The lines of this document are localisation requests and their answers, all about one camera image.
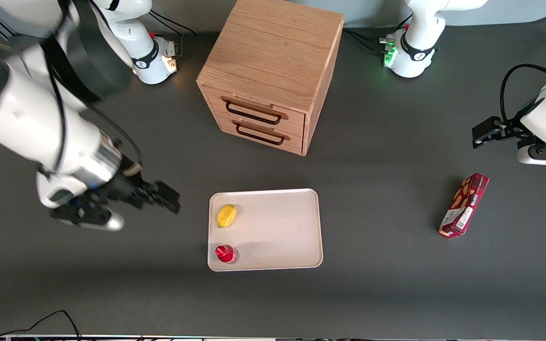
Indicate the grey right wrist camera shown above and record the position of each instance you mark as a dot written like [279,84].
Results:
[97,219]

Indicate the red snack box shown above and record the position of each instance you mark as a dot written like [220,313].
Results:
[465,206]

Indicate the beige plastic tray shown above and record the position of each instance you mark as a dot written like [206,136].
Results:
[277,232]

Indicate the yellow lemon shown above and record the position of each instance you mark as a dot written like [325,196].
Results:
[226,216]

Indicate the red coke bottle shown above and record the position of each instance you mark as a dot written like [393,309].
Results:
[225,254]

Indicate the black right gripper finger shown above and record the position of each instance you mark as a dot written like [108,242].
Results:
[166,206]
[168,191]

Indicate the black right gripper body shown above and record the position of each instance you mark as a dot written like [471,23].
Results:
[124,185]

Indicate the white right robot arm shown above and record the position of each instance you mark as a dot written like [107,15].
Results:
[26,118]

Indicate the wooden drawer cabinet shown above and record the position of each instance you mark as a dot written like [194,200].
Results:
[273,61]

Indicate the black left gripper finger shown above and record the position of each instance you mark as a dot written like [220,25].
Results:
[484,141]
[486,125]

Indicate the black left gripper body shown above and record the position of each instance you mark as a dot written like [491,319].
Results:
[510,131]

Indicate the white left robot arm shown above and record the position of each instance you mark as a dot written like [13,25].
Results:
[415,47]

